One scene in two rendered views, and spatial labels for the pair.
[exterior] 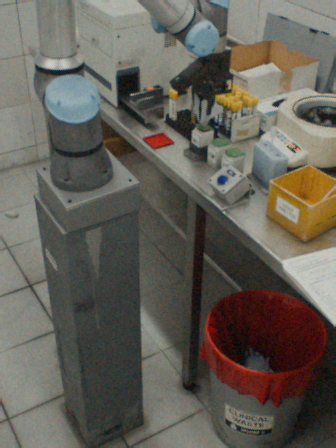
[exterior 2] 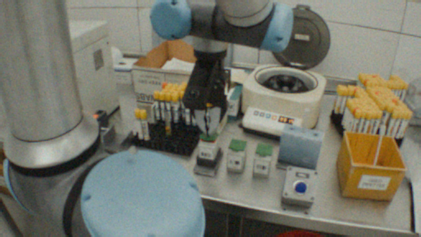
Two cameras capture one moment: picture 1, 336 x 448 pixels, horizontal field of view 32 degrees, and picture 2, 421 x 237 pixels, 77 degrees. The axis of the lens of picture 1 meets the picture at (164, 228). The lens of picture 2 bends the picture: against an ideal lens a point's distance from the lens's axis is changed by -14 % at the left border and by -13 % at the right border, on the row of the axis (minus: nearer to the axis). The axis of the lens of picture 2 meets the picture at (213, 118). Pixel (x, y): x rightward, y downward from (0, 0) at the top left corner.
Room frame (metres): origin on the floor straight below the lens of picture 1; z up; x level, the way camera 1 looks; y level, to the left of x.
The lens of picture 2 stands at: (1.02, 0.29, 1.38)
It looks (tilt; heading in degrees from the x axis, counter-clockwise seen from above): 32 degrees down; 318
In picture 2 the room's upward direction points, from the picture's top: straight up
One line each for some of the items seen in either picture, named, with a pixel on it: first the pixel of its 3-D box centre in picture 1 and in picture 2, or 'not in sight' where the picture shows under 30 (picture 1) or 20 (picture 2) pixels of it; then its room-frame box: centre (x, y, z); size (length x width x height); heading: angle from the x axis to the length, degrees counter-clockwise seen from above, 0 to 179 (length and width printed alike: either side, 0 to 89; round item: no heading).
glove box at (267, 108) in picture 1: (290, 109); (232, 88); (1.67, -0.38, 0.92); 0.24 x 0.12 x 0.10; 121
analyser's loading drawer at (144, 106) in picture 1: (138, 100); (95, 134); (1.73, 0.08, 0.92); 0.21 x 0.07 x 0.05; 31
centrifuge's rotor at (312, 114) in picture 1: (327, 121); (284, 87); (1.50, -0.45, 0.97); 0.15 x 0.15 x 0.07
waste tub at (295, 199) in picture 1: (306, 202); (368, 165); (1.15, -0.33, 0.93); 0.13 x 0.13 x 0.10; 36
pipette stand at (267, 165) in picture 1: (269, 167); (300, 148); (1.32, -0.27, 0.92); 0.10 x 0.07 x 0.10; 23
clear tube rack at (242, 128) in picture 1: (225, 115); (189, 113); (1.65, -0.18, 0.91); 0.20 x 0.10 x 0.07; 31
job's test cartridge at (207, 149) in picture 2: (202, 139); (209, 149); (1.47, -0.10, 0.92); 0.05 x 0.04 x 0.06; 121
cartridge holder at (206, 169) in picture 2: (201, 148); (209, 158); (1.47, -0.10, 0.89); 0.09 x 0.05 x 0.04; 121
